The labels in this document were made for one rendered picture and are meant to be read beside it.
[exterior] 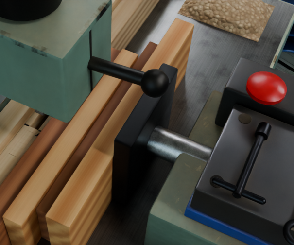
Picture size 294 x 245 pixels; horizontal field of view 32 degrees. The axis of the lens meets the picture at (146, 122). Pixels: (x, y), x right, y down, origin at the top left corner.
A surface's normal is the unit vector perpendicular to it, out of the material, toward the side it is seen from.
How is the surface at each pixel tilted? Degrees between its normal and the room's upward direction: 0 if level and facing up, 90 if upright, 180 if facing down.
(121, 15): 0
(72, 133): 0
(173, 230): 90
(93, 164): 0
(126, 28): 90
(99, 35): 90
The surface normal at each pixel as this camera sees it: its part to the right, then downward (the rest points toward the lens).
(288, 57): -0.67, 0.56
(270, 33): 0.07, -0.60
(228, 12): -0.13, -0.18
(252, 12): 0.41, -0.40
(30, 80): -0.42, 0.70
